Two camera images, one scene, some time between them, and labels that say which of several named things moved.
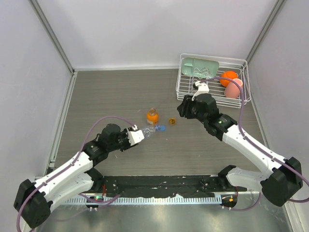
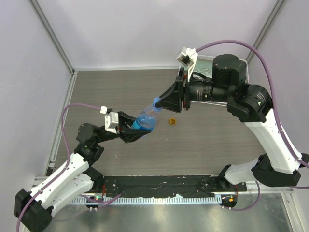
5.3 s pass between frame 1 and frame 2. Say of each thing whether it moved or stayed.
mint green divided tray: stayed
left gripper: moved
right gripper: moved
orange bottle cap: stayed
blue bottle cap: moved
